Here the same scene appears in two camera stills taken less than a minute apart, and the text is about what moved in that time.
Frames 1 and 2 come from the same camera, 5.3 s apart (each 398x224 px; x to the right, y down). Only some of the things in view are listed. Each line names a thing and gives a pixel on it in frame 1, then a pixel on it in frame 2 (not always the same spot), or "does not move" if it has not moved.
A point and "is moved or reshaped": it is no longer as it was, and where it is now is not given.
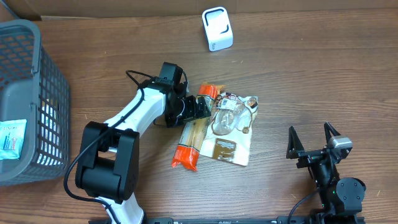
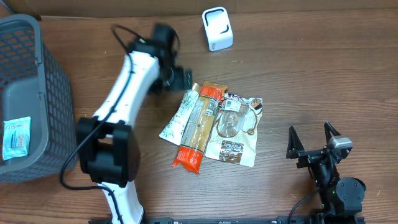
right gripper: x=313 y=157 does not move
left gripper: x=190 y=109 -> x=181 y=78
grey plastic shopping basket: x=33 y=88 does not move
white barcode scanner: x=217 y=27 does not move
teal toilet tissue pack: x=12 y=134 is moved or reshaped
